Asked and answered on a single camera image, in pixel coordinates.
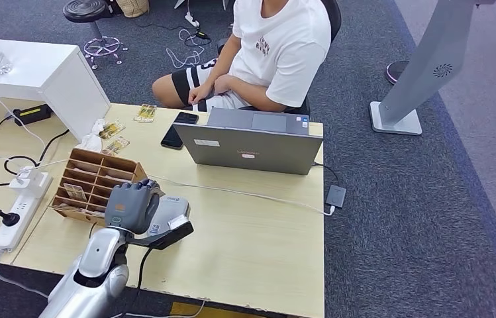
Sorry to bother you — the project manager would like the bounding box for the tangled white floor cable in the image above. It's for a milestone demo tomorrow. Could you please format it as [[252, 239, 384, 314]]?
[[166, 28, 207, 70]]

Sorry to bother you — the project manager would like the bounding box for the grey laptop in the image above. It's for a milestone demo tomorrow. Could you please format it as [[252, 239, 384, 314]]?
[[173, 107, 324, 176]]

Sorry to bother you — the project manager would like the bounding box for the brown cardboard slot organiser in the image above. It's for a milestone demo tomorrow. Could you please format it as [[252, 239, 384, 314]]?
[[50, 148, 148, 227]]

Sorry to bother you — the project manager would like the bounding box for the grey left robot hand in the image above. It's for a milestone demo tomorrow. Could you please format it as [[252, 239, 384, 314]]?
[[105, 179, 166, 236]]

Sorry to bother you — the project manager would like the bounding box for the black power adapter yellow label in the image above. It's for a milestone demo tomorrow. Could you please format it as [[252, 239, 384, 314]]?
[[13, 103, 53, 127]]

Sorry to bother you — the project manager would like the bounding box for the grey kiosk stand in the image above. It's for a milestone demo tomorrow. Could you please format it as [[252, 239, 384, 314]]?
[[370, 0, 496, 136]]

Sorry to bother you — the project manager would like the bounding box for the person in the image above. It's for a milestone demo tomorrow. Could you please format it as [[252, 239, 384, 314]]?
[[152, 0, 332, 113]]

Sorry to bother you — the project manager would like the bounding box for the small black box device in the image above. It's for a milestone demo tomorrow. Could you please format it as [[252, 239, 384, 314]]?
[[325, 184, 347, 209]]

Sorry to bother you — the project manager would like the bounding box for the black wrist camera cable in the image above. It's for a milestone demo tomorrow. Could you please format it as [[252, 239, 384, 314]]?
[[134, 248, 154, 292]]

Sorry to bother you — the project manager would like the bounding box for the white desk riser shelf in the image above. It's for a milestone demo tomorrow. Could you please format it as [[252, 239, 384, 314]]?
[[0, 38, 112, 142]]

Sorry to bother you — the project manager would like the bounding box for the long white cable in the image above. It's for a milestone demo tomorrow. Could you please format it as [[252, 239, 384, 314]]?
[[16, 158, 336, 217]]

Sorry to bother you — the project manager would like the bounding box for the thin white cable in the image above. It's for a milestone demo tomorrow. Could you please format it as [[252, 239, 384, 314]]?
[[0, 59, 49, 152]]

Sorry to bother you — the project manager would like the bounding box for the grey card reader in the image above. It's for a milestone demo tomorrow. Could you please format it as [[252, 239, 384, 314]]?
[[144, 196, 191, 238]]

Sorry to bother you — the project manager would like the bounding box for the person's left hand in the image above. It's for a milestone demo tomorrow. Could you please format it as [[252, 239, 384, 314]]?
[[213, 74, 236, 95]]

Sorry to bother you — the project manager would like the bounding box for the white plug-in charger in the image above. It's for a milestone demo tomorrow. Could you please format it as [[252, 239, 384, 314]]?
[[9, 166, 44, 198]]

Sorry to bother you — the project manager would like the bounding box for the round dark floor base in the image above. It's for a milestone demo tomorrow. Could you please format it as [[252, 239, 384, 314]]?
[[385, 60, 411, 85]]

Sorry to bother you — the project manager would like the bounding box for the black smartphone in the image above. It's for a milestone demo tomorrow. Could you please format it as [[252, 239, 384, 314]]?
[[160, 111, 199, 151]]

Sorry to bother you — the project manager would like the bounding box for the black floor cable with plug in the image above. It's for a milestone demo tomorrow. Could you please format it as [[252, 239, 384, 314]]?
[[135, 21, 213, 47]]

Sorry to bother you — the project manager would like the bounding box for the woven basket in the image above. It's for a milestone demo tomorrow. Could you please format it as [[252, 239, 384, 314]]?
[[116, 0, 150, 19]]

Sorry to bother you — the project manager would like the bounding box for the person's right hand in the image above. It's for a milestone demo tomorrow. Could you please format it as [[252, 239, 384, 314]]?
[[187, 81, 215, 106]]

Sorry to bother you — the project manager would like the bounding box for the black plug with cable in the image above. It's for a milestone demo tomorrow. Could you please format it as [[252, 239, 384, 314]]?
[[0, 182, 21, 228]]

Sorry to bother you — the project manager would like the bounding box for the crumpled white tissue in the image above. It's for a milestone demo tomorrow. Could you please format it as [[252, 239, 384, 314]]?
[[75, 118, 107, 154]]

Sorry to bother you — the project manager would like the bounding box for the black round stool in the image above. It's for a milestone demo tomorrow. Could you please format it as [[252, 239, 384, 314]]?
[[63, 0, 128, 70]]

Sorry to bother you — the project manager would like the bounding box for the black office chair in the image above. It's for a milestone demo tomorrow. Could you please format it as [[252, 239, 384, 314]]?
[[217, 0, 343, 119]]

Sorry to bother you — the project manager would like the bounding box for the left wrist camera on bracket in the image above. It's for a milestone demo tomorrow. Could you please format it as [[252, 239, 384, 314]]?
[[126, 214, 195, 251]]

